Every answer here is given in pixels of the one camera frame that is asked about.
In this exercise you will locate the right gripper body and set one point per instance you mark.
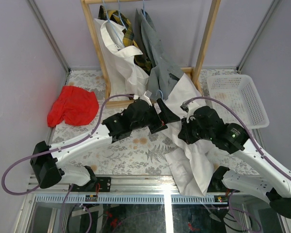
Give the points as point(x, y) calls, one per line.
point(193, 132)

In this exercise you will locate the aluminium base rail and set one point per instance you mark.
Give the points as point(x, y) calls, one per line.
point(127, 189)

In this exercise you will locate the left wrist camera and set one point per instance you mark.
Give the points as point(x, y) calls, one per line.
point(145, 96)

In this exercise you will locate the red cloth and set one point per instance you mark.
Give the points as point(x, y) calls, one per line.
point(74, 106)

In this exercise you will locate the white plastic basket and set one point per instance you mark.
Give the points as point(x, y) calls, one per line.
point(239, 93)

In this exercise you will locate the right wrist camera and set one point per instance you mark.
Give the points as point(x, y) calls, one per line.
point(189, 108)

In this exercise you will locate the blue hanger middle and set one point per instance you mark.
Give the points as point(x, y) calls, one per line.
point(123, 20)

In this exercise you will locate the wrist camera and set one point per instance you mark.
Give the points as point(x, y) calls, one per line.
point(189, 108)
point(145, 96)

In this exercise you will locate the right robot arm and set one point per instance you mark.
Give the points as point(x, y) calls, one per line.
point(274, 187)

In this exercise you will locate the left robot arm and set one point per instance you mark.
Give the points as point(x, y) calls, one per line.
point(51, 164)

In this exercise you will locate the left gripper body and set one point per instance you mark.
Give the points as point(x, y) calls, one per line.
point(156, 119)

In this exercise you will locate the wooden clothes rack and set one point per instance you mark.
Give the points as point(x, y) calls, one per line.
point(193, 72)

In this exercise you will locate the yellow plaid shirt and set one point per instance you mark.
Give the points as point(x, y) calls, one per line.
point(141, 60)

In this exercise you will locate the white shirt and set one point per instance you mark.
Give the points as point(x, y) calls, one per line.
point(190, 168)
point(125, 76)

